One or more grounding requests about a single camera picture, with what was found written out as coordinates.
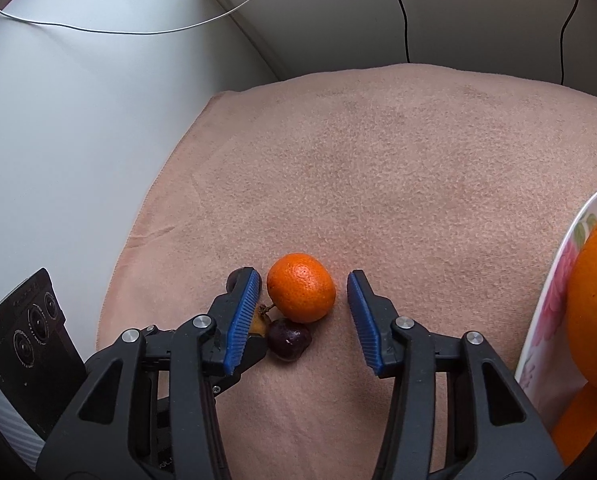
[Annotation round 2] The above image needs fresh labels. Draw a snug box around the grey ribbed panel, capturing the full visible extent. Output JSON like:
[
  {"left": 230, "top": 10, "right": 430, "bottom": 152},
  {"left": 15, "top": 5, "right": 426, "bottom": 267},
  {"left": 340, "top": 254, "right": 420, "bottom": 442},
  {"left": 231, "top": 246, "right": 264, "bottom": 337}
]
[{"left": 0, "top": 372, "right": 46, "bottom": 471}]

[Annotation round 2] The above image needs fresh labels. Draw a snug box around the large bumpy tangerine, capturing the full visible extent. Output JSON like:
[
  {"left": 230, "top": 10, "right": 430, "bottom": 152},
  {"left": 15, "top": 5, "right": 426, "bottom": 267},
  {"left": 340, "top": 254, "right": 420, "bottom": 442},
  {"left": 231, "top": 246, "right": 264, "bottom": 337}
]
[{"left": 551, "top": 384, "right": 597, "bottom": 467}]

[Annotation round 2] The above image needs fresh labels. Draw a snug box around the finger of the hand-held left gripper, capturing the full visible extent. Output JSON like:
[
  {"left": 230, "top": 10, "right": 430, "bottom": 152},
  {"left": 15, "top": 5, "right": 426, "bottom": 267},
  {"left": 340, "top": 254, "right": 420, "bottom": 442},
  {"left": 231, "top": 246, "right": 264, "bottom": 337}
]
[{"left": 209, "top": 334, "right": 268, "bottom": 398}]

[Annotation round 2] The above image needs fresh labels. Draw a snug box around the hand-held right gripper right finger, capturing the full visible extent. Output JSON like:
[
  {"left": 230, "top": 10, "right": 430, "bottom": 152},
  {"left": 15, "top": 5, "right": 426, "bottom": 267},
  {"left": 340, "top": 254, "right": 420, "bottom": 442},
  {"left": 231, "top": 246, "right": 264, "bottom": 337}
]
[{"left": 347, "top": 269, "right": 565, "bottom": 480}]

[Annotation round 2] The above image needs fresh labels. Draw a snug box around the black cable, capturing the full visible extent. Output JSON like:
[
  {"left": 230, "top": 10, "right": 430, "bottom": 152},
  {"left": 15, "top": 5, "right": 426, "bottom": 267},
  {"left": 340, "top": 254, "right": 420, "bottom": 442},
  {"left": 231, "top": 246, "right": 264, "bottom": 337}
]
[
  {"left": 349, "top": 0, "right": 410, "bottom": 65},
  {"left": 560, "top": 0, "right": 581, "bottom": 86}
]

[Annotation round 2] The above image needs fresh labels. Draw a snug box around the small mandarin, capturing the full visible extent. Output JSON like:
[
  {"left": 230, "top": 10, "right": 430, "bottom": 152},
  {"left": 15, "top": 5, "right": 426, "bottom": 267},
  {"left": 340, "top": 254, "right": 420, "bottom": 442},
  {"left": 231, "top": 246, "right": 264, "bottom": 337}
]
[{"left": 267, "top": 253, "right": 337, "bottom": 324}]

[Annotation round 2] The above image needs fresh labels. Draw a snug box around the white floral plate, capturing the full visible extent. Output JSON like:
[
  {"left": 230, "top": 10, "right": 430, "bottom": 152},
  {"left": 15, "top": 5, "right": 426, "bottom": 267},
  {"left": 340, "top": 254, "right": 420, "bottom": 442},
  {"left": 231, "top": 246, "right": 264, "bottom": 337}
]
[{"left": 513, "top": 180, "right": 597, "bottom": 441}]

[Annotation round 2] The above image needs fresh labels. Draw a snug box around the brown longan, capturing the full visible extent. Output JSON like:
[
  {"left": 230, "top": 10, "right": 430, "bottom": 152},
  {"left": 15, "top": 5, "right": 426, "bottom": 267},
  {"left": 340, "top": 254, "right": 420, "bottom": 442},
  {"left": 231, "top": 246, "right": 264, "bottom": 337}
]
[{"left": 248, "top": 310, "right": 270, "bottom": 338}]

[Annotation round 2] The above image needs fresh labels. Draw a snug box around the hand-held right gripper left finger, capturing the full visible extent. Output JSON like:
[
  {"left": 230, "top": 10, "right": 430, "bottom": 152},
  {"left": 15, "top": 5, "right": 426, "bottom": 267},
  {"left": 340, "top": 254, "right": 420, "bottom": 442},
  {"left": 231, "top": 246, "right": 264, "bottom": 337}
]
[{"left": 36, "top": 267, "right": 260, "bottom": 480}]

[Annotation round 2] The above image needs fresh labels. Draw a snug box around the peach fleece blanket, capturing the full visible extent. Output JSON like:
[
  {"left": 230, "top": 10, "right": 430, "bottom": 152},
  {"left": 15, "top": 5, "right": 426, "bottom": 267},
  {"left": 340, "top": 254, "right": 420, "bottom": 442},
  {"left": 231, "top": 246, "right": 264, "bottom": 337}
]
[{"left": 97, "top": 62, "right": 597, "bottom": 480}]

